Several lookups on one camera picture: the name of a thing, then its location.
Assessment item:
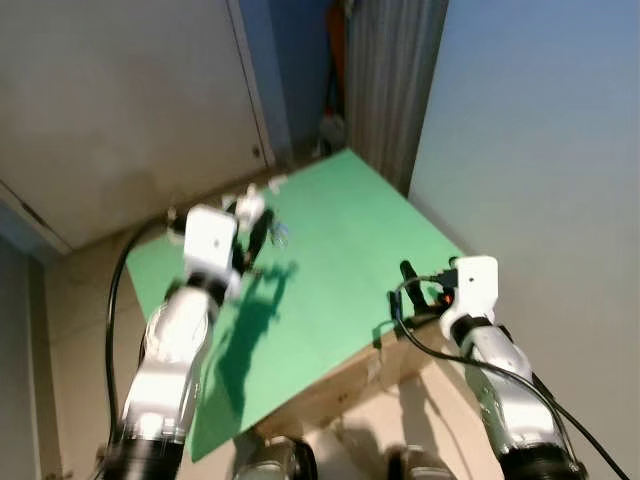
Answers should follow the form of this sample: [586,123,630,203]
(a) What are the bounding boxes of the keys with white keychain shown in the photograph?
[232,186,293,249]

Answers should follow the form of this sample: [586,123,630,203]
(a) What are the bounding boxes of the green paper sheet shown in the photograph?
[124,149,467,463]

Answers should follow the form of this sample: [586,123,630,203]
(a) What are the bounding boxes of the white cabinet door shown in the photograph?
[0,0,276,253]

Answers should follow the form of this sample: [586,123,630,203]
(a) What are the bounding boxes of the robot right leg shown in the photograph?
[388,445,448,480]

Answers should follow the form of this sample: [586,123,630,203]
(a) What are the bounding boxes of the grey curtain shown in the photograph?
[343,0,451,198]

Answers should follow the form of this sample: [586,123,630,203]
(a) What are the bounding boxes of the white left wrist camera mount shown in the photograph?
[183,206,241,279]

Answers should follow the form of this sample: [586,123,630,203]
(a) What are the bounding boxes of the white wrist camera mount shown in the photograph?
[438,255,500,323]
[183,206,241,279]

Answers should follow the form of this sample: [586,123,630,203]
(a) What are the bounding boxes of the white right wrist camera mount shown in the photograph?
[438,255,500,323]

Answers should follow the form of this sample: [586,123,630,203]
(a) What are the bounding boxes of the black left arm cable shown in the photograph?
[103,218,191,451]

